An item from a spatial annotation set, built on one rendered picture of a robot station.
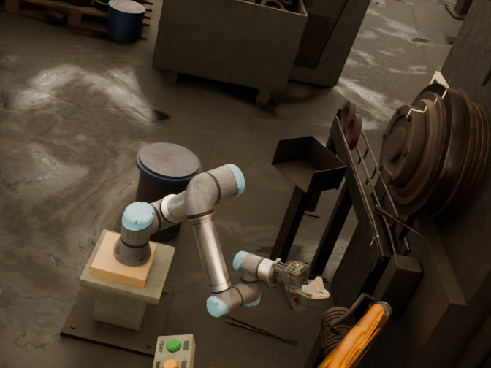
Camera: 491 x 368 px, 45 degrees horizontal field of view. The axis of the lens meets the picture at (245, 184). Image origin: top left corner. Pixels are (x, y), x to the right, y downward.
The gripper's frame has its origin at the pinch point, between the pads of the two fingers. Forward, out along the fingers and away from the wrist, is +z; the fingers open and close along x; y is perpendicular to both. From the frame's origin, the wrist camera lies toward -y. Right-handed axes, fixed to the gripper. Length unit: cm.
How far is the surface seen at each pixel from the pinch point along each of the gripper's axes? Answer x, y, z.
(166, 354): -47, -4, -28
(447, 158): 29, 44, 25
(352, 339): -18.0, 2.9, 18.1
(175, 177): 43, 3, -102
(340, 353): -22.2, 0.1, 16.4
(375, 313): -1.4, 1.5, 17.8
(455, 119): 38, 54, 24
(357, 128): 116, 15, -44
